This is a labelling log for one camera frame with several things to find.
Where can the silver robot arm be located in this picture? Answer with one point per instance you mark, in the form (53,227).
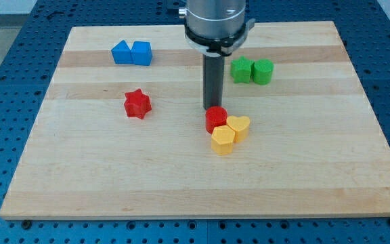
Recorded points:
(215,27)

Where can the red star block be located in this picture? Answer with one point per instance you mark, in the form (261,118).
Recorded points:
(137,104)

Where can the green star block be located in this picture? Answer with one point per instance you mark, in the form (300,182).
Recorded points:
(241,70)

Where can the red cylinder block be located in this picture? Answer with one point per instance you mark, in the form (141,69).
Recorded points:
(215,116)

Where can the yellow hexagon block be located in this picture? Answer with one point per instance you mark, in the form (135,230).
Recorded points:
(222,140)

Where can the yellow heart block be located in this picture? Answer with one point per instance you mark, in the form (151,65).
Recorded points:
(240,125)

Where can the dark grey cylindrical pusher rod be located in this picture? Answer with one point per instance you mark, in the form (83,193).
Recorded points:
(213,72)

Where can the wooden board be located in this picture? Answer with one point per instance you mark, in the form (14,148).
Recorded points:
(315,148)

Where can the green cylinder block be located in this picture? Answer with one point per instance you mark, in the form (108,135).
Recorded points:
(262,71)

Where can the blue cube block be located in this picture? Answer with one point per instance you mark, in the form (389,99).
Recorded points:
(141,53)

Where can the blue triangle block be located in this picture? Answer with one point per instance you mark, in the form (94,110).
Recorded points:
(121,53)

